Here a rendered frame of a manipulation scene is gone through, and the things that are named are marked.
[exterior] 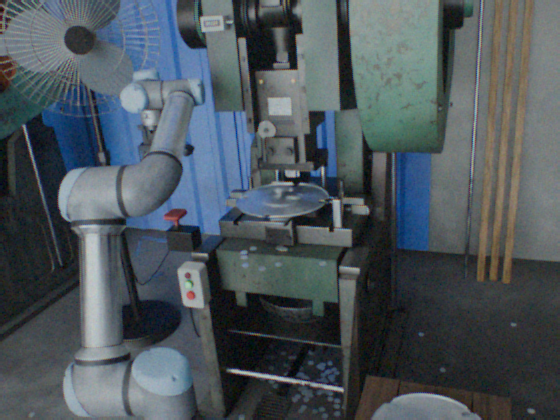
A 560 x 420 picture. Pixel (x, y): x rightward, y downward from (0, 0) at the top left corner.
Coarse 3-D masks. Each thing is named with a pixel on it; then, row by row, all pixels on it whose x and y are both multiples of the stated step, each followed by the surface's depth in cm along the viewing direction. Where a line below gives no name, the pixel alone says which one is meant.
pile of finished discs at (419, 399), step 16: (400, 400) 135; (416, 400) 135; (432, 400) 134; (448, 400) 134; (384, 416) 130; (400, 416) 130; (416, 416) 129; (432, 416) 129; (448, 416) 129; (464, 416) 129
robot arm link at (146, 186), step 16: (176, 80) 138; (192, 80) 137; (160, 96) 137; (176, 96) 132; (192, 96) 136; (176, 112) 127; (192, 112) 134; (160, 128) 123; (176, 128) 123; (160, 144) 118; (176, 144) 120; (144, 160) 112; (160, 160) 112; (176, 160) 115; (128, 176) 107; (144, 176) 108; (160, 176) 110; (176, 176) 114; (128, 192) 107; (144, 192) 108; (160, 192) 110; (128, 208) 108; (144, 208) 109
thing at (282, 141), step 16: (272, 64) 156; (288, 64) 152; (256, 80) 153; (272, 80) 152; (288, 80) 150; (256, 96) 155; (272, 96) 154; (288, 96) 152; (272, 112) 155; (288, 112) 154; (272, 128) 156; (288, 128) 156; (272, 144) 156; (288, 144) 155; (304, 144) 156; (272, 160) 158; (288, 160) 157; (304, 160) 158
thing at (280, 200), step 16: (256, 192) 169; (272, 192) 168; (288, 192) 165; (304, 192) 165; (320, 192) 164; (240, 208) 157; (256, 208) 156; (272, 208) 155; (288, 208) 154; (304, 208) 153
